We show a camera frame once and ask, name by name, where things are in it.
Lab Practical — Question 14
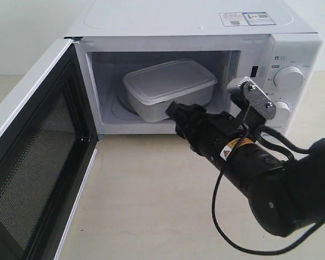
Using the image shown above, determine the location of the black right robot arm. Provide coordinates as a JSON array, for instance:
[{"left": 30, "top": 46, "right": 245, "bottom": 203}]
[{"left": 166, "top": 102, "right": 325, "bottom": 237}]

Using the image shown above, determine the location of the white printed label sticker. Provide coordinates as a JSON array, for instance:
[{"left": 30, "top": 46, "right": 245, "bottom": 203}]
[{"left": 218, "top": 12, "right": 276, "bottom": 27}]

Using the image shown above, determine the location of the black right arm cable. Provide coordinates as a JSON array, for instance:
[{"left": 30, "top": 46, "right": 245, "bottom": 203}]
[{"left": 211, "top": 124, "right": 325, "bottom": 257}]

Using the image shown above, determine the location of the white plastic lidded container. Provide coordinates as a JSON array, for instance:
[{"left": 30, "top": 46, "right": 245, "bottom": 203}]
[{"left": 122, "top": 59, "right": 218, "bottom": 122}]

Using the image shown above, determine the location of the white microwave oven body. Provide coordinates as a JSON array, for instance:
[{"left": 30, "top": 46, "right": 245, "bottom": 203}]
[{"left": 66, "top": 1, "right": 322, "bottom": 135}]

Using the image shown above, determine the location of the white microwave door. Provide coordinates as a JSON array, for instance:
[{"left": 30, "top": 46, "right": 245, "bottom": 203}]
[{"left": 0, "top": 38, "right": 98, "bottom": 259}]

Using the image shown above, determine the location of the silver appliance control knob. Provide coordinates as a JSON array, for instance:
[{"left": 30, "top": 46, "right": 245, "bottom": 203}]
[
  {"left": 274, "top": 101, "right": 291, "bottom": 122},
  {"left": 274, "top": 66, "right": 304, "bottom": 90}
]

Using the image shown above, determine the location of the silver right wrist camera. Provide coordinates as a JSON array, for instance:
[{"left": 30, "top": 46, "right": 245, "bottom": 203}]
[{"left": 227, "top": 76, "right": 276, "bottom": 129}]

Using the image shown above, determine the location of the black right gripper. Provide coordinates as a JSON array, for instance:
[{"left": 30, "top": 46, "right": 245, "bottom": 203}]
[{"left": 166, "top": 101, "right": 249, "bottom": 163}]

